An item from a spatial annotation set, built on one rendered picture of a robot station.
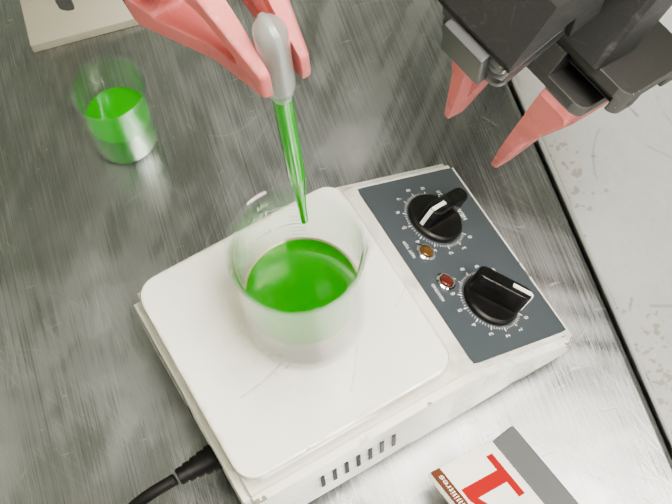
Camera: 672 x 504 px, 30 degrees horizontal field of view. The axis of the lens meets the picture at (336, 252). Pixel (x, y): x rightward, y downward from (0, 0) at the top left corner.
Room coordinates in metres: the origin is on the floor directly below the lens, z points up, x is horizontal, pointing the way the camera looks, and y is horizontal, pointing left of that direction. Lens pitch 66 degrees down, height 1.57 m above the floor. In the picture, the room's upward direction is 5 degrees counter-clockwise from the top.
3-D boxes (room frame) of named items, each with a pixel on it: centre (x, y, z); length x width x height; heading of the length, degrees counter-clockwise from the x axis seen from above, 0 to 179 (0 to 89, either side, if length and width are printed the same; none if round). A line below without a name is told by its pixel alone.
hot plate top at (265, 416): (0.23, 0.02, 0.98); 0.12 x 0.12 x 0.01; 26
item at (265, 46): (0.23, 0.02, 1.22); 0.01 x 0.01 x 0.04; 26
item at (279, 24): (0.23, 0.01, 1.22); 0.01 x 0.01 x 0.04; 26
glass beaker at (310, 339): (0.23, 0.01, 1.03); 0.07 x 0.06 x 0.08; 106
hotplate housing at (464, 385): (0.24, 0.00, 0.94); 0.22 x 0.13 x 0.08; 116
